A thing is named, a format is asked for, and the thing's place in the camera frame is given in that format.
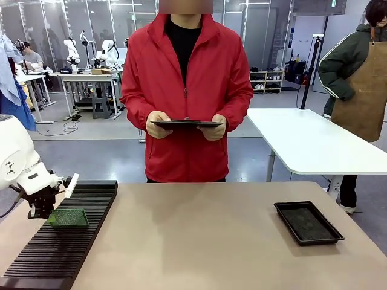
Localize person in red jacket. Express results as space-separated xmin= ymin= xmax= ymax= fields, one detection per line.
xmin=119 ymin=0 xmax=254 ymax=184

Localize black floor cables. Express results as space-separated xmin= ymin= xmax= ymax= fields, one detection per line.
xmin=45 ymin=114 xmax=82 ymax=136

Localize black pole stand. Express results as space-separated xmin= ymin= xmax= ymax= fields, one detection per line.
xmin=299 ymin=33 xmax=325 ymax=110

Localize white desk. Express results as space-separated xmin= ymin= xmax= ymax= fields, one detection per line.
xmin=15 ymin=71 xmax=57 ymax=124

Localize person's left forearm red sleeve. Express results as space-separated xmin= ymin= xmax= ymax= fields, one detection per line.
xmin=222 ymin=86 xmax=254 ymax=134

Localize black slotted PCB rack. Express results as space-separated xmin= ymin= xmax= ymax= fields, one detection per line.
xmin=0 ymin=180 xmax=119 ymax=290

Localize person's left hand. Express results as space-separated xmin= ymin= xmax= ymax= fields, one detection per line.
xmin=196 ymin=114 xmax=227 ymax=141

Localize wooden shoe shelf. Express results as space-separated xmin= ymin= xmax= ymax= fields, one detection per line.
xmin=249 ymin=70 xmax=285 ymax=94

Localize black tray with foam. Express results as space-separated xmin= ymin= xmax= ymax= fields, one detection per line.
xmin=273 ymin=201 xmax=345 ymax=247

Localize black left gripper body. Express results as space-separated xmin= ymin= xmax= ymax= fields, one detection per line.
xmin=25 ymin=187 xmax=59 ymax=219

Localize seated person in grey shirt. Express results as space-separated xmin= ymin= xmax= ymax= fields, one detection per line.
xmin=18 ymin=41 xmax=45 ymax=73

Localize grey step stool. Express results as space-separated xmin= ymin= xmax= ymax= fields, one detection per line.
xmin=92 ymin=96 xmax=112 ymax=120

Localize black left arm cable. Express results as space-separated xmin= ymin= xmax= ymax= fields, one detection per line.
xmin=0 ymin=184 xmax=25 ymax=219

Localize blue hanging cloth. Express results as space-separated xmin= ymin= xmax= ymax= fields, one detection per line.
xmin=0 ymin=33 xmax=37 ymax=132

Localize person's right forearm red sleeve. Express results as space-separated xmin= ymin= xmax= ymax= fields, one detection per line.
xmin=119 ymin=90 xmax=154 ymax=129

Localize grey metal workbench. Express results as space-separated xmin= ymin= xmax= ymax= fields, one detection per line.
xmin=57 ymin=71 xmax=125 ymax=121

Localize white table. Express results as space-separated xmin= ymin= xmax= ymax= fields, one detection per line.
xmin=246 ymin=108 xmax=387 ymax=194

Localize small green tray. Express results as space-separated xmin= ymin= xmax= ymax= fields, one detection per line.
xmin=49 ymin=208 xmax=90 ymax=228

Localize person's right hand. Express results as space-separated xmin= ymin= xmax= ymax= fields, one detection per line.
xmin=146 ymin=111 xmax=174 ymax=140

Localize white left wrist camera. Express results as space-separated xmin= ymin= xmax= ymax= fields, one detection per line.
xmin=62 ymin=173 xmax=80 ymax=199

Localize black bags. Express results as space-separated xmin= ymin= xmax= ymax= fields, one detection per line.
xmin=285 ymin=59 xmax=307 ymax=85

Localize person in brown apron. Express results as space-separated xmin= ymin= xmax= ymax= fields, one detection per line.
xmin=317 ymin=0 xmax=387 ymax=215

